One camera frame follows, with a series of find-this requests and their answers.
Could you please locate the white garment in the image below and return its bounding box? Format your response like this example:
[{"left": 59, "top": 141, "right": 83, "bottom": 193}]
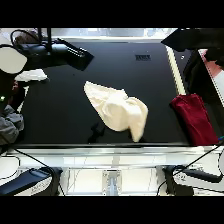
[{"left": 14, "top": 68, "right": 49, "bottom": 83}]

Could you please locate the silver frame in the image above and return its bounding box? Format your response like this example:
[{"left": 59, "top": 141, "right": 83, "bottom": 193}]
[{"left": 0, "top": 145, "right": 224, "bottom": 197}]

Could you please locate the red garment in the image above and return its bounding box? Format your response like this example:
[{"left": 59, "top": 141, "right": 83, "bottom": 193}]
[{"left": 169, "top": 93, "right": 220, "bottom": 147}]

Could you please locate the cream garment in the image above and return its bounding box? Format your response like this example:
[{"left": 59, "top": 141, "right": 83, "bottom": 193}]
[{"left": 83, "top": 80, "right": 150, "bottom": 144}]

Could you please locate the black cable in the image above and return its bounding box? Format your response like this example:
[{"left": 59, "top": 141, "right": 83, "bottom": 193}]
[
  {"left": 9, "top": 28, "right": 42, "bottom": 46},
  {"left": 155, "top": 139, "right": 224, "bottom": 197},
  {"left": 12, "top": 147, "right": 66, "bottom": 197}
]

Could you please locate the black garment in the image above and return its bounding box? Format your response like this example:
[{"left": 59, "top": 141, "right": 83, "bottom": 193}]
[{"left": 182, "top": 49, "right": 218, "bottom": 108}]

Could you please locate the grey garment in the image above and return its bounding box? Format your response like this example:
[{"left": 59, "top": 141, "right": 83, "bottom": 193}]
[{"left": 0, "top": 104, "right": 26, "bottom": 146}]

